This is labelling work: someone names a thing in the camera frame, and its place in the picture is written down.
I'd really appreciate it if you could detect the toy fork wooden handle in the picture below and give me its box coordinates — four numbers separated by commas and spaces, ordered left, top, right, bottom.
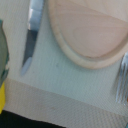
116, 52, 128, 104

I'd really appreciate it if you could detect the yellow toy butter box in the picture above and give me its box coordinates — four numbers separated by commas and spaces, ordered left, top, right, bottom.
0, 82, 5, 114

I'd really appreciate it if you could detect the round wooden plate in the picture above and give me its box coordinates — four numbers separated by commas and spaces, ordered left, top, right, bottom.
48, 0, 128, 69

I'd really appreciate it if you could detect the toy knife wooden handle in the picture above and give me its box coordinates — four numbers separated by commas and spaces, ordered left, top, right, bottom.
21, 0, 45, 75

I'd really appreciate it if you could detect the beige striped placemat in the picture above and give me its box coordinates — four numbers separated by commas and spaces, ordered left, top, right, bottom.
0, 0, 128, 128

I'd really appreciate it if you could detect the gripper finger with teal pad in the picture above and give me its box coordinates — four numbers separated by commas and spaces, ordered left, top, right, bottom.
0, 20, 9, 87

